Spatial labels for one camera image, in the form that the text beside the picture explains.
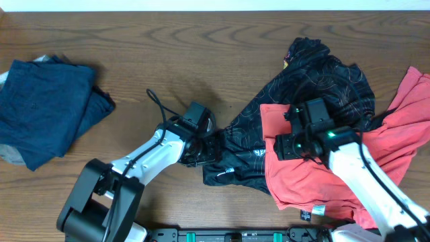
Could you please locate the folded navy blue garment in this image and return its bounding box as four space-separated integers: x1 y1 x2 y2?
1 56 115 171

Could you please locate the black patterned jersey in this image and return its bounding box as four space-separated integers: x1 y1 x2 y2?
202 38 387 194

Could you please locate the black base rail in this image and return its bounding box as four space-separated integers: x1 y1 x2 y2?
144 226 333 242

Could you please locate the red printed t-shirt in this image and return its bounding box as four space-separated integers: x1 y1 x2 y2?
260 67 429 229

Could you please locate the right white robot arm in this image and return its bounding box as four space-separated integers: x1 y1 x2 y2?
274 127 429 241

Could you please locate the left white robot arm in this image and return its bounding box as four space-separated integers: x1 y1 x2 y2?
56 124 218 241

